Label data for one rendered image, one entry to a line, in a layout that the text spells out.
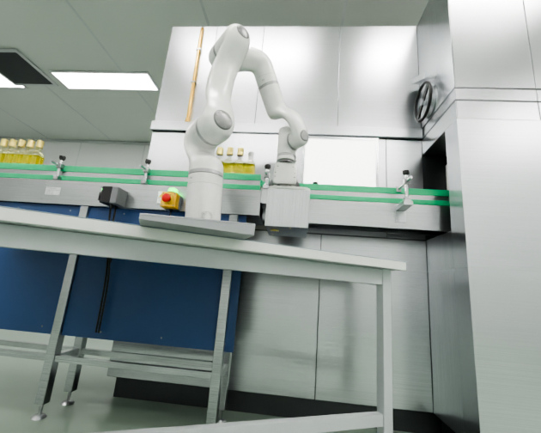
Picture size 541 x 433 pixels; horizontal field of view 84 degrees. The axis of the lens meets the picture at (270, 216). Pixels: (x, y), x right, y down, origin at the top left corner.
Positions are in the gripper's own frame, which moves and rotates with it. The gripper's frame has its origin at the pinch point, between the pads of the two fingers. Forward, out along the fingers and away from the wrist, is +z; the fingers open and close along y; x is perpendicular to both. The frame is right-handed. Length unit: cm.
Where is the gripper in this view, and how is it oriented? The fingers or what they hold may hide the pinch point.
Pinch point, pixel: (283, 197)
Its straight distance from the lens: 128.4
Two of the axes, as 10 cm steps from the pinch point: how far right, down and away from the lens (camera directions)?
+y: -9.9, -0.6, 0.8
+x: -0.6, -2.4, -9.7
